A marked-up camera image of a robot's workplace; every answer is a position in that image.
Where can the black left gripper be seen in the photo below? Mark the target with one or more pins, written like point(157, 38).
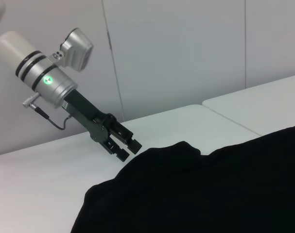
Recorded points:
point(86, 109)

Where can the black shirt with FREE print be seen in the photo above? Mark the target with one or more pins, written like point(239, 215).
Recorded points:
point(198, 189)

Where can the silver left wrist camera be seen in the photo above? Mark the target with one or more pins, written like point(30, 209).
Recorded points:
point(76, 48)

